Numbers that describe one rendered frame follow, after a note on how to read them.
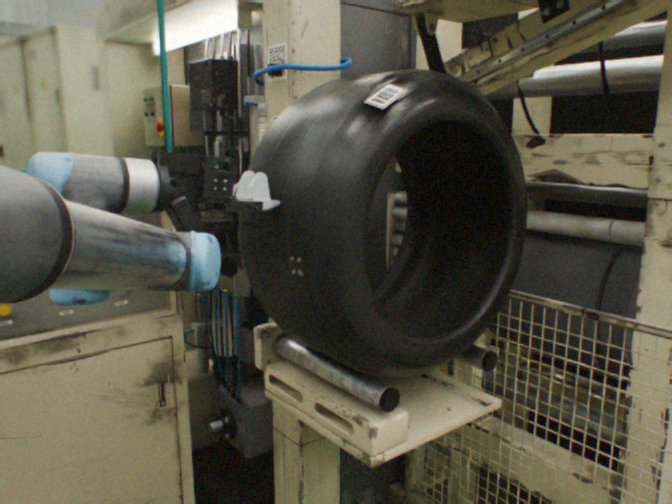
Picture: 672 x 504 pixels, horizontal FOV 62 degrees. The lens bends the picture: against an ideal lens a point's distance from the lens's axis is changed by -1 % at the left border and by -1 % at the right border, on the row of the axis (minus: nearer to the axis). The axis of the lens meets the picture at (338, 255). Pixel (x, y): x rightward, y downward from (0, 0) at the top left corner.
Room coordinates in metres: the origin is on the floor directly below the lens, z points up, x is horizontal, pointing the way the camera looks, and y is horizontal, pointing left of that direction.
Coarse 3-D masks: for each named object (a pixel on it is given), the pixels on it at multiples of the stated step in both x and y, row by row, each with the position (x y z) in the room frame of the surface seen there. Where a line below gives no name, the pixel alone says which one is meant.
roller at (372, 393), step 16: (288, 336) 1.18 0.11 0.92; (288, 352) 1.13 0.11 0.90; (304, 352) 1.09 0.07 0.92; (320, 368) 1.04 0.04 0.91; (336, 368) 1.01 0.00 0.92; (336, 384) 1.00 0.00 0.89; (352, 384) 0.96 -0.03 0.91; (368, 384) 0.94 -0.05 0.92; (384, 384) 0.93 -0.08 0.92; (368, 400) 0.93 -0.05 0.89; (384, 400) 0.90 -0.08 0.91
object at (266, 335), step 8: (256, 328) 1.16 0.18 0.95; (264, 328) 1.15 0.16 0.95; (272, 328) 1.16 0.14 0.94; (280, 328) 1.18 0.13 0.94; (256, 336) 1.16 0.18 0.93; (264, 336) 1.15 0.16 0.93; (272, 336) 1.16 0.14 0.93; (280, 336) 1.17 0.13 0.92; (256, 344) 1.16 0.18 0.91; (264, 344) 1.15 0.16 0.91; (272, 344) 1.16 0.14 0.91; (256, 352) 1.16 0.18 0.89; (264, 352) 1.15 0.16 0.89; (272, 352) 1.16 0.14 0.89; (256, 360) 1.16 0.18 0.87; (264, 360) 1.15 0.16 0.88; (272, 360) 1.16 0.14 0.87; (280, 360) 1.18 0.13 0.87; (264, 368) 1.15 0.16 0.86
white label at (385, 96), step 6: (384, 90) 0.94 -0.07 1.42; (390, 90) 0.94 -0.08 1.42; (396, 90) 0.94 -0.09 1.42; (402, 90) 0.93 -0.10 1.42; (372, 96) 0.93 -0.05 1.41; (378, 96) 0.93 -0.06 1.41; (384, 96) 0.93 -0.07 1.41; (390, 96) 0.92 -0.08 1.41; (396, 96) 0.92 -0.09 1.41; (366, 102) 0.92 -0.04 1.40; (372, 102) 0.92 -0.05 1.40; (378, 102) 0.92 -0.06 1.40; (384, 102) 0.91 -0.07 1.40; (390, 102) 0.91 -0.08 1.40
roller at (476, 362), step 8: (472, 344) 1.12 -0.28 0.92; (464, 352) 1.11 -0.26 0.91; (472, 352) 1.10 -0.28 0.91; (480, 352) 1.09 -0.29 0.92; (488, 352) 1.08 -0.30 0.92; (464, 360) 1.11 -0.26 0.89; (472, 360) 1.09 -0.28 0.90; (480, 360) 1.08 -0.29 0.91; (488, 360) 1.08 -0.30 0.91; (496, 360) 1.09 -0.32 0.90; (480, 368) 1.08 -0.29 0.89; (488, 368) 1.08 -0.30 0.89
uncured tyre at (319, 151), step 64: (320, 128) 0.93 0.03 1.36; (384, 128) 0.91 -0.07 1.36; (448, 128) 1.26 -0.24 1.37; (320, 192) 0.87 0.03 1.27; (448, 192) 1.35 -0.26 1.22; (512, 192) 1.12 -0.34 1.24; (256, 256) 0.97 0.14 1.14; (320, 256) 0.86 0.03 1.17; (448, 256) 1.32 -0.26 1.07; (512, 256) 1.12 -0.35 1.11; (320, 320) 0.88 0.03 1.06; (384, 320) 0.90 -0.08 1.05; (448, 320) 1.19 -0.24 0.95
